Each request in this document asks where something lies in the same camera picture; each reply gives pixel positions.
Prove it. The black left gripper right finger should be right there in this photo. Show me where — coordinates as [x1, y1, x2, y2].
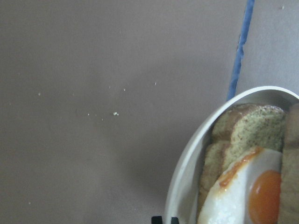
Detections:
[171, 217, 176, 224]

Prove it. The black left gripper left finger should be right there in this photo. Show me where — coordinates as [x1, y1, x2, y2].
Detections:
[151, 216, 163, 224]

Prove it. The white round plate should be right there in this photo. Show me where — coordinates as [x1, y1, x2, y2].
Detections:
[163, 86, 299, 224]

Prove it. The fried egg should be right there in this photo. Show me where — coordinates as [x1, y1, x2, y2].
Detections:
[198, 147, 282, 224]

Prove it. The bottom bread slice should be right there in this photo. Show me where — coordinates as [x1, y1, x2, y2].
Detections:
[198, 104, 286, 210]

